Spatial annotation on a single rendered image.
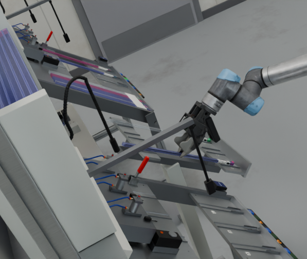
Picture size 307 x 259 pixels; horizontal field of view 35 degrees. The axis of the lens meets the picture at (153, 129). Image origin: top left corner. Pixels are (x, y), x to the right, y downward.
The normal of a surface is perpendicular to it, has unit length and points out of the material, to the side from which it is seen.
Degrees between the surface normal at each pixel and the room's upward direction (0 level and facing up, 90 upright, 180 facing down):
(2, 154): 90
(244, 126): 0
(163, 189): 90
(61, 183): 90
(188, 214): 90
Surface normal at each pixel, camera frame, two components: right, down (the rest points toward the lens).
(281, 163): -0.29, -0.77
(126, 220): 0.40, -0.87
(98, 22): 0.33, 0.47
